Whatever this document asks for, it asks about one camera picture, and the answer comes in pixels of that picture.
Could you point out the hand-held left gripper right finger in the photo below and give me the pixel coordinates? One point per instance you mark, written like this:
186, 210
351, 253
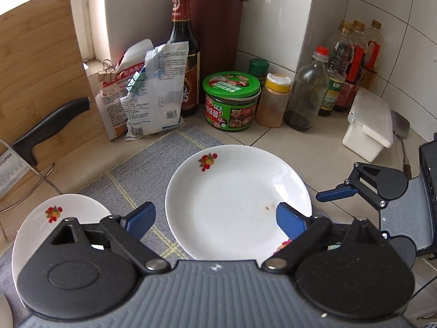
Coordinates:
290, 222

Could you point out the red-label plastic bottle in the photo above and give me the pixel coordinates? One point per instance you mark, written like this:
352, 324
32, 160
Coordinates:
356, 65

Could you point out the metal binder clip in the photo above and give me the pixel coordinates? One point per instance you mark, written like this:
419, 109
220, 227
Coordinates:
105, 71

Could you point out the yellow spice jar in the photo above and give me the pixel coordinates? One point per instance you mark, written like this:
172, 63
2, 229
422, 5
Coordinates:
273, 102

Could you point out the green clip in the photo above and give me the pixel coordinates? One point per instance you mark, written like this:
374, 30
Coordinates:
136, 82

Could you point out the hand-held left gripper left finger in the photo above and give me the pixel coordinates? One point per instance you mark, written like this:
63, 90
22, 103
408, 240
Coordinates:
141, 219

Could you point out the dark green-label bottle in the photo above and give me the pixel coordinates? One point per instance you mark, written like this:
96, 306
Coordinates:
336, 88

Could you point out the white lidded box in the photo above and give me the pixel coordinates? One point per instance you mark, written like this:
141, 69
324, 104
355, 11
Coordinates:
368, 126

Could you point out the white blue-print bag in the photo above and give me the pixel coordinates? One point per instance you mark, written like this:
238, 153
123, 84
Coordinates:
160, 85

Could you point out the grey checked mat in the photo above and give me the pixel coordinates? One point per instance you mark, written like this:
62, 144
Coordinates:
143, 164

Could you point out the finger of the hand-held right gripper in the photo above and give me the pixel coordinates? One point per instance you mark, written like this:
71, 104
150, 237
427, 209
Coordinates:
336, 193
381, 222

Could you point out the green-lid sauce jar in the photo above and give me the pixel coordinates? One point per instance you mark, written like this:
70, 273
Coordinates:
232, 102

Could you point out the white fruit-print plate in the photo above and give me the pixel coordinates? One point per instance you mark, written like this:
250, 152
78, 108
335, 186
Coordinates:
30, 234
232, 191

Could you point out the clear red-cap glass bottle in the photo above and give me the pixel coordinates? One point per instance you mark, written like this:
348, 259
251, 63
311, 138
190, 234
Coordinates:
307, 92

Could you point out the bamboo cutting board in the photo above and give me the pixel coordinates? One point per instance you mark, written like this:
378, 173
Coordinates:
41, 58

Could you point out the dark red knife block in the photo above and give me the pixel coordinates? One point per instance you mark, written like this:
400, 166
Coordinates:
218, 34

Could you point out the amber oil bottle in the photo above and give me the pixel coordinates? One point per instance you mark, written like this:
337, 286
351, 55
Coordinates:
374, 54

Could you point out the red and white bag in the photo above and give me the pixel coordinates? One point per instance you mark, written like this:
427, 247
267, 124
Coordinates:
109, 109

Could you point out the metal spatula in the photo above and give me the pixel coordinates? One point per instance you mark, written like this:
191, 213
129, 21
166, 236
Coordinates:
400, 124

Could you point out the dark soy sauce bottle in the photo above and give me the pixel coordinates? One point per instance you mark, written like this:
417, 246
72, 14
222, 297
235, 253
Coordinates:
181, 24

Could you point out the green-cap small bottle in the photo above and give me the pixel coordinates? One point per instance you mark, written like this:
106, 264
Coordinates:
258, 70

